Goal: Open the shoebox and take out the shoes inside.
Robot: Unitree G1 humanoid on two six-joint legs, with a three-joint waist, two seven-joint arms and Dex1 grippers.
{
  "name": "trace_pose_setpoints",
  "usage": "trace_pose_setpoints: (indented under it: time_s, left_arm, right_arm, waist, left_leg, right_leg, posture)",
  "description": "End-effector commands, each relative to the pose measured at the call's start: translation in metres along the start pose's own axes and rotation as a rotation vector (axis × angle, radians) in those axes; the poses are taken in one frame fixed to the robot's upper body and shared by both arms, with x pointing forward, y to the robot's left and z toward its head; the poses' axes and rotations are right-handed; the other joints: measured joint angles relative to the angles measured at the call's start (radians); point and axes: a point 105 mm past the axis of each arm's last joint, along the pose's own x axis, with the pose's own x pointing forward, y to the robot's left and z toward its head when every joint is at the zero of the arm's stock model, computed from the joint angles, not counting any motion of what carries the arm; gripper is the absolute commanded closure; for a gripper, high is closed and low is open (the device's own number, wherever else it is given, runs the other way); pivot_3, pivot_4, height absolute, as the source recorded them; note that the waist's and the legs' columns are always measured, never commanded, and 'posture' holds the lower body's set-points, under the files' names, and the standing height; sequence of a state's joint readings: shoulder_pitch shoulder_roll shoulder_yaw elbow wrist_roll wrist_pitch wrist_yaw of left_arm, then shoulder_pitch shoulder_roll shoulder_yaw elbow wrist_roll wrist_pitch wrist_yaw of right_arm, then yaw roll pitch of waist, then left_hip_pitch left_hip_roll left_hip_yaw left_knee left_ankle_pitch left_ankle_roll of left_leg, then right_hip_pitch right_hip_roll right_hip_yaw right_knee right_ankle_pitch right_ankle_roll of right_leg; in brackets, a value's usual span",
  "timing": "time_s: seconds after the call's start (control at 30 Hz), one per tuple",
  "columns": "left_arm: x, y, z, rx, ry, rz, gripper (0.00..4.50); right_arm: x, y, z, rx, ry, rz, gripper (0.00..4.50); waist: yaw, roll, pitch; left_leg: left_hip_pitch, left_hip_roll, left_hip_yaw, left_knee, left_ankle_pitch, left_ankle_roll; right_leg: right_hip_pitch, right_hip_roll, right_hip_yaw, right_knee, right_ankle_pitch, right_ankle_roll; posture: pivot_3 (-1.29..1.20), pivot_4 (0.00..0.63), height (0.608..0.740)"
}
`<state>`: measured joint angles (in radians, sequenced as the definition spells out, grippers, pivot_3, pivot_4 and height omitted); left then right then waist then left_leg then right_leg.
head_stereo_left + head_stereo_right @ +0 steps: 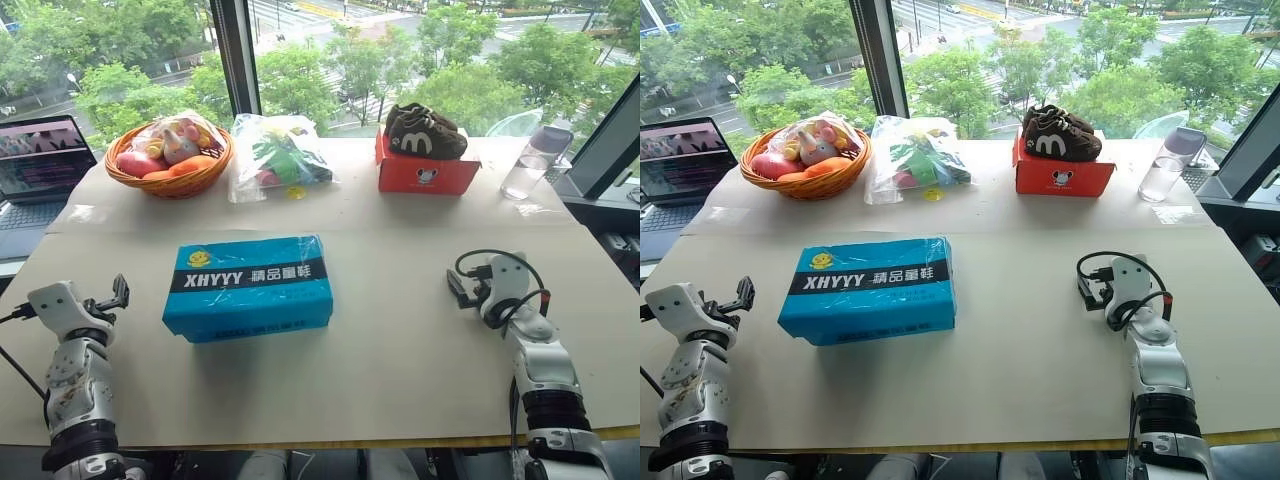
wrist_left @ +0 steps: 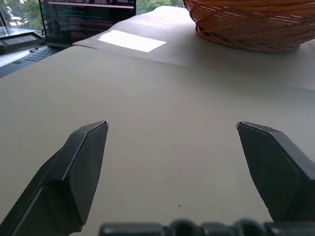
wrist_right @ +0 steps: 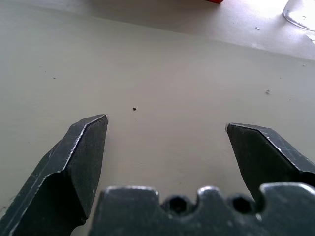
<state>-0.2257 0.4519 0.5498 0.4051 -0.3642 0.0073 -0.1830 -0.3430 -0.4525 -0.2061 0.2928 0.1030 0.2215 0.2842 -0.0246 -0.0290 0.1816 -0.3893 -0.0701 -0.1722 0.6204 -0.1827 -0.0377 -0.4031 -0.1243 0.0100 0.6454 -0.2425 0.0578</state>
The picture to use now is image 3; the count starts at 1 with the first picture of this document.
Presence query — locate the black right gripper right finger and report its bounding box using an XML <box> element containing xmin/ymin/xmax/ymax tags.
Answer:
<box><xmin>225</xmin><ymin>122</ymin><xmax>315</xmax><ymax>202</ymax></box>

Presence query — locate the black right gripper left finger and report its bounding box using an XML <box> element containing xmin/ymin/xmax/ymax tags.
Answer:
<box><xmin>0</xmin><ymin>114</ymin><xmax>109</xmax><ymax>236</ymax></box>

